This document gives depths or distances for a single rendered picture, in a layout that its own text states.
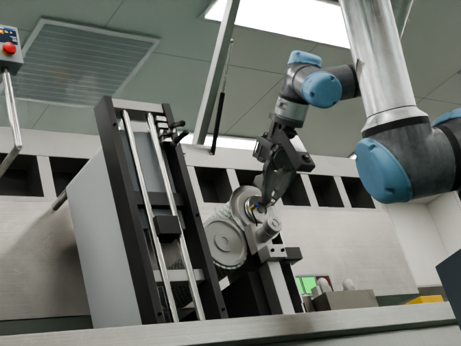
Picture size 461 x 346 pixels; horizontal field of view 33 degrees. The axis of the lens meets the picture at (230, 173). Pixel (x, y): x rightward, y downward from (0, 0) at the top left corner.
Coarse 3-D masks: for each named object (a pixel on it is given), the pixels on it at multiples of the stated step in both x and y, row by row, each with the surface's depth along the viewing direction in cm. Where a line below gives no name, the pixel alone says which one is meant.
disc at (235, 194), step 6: (246, 186) 188; (234, 192) 185; (240, 192) 186; (234, 198) 184; (234, 204) 183; (234, 210) 182; (276, 210) 190; (234, 216) 181; (240, 222) 181; (240, 228) 180; (276, 234) 186
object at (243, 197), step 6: (246, 192) 186; (252, 192) 188; (258, 192) 189; (240, 198) 184; (246, 198) 185; (240, 204) 183; (240, 210) 182; (240, 216) 182; (246, 216) 182; (276, 216) 188; (246, 222) 181; (252, 222) 183; (246, 240) 185
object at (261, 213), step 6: (252, 198) 185; (258, 198) 186; (246, 204) 183; (252, 204) 184; (258, 204) 185; (246, 210) 183; (258, 210) 184; (264, 210) 185; (270, 210) 186; (252, 216) 182; (258, 216) 183; (264, 216) 184; (258, 222) 182
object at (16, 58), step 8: (0, 32) 171; (8, 32) 172; (16, 32) 174; (0, 40) 170; (8, 40) 171; (16, 40) 173; (0, 48) 169; (8, 48) 168; (16, 48) 172; (0, 56) 168; (8, 56) 169; (16, 56) 170; (0, 64) 169; (8, 64) 169; (16, 64) 170; (0, 72) 171; (16, 72) 173
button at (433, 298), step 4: (424, 296) 163; (428, 296) 163; (432, 296) 164; (436, 296) 165; (440, 296) 166; (412, 300) 164; (416, 300) 162; (420, 300) 162; (424, 300) 162; (428, 300) 163; (432, 300) 163; (436, 300) 164; (440, 300) 165; (408, 304) 164
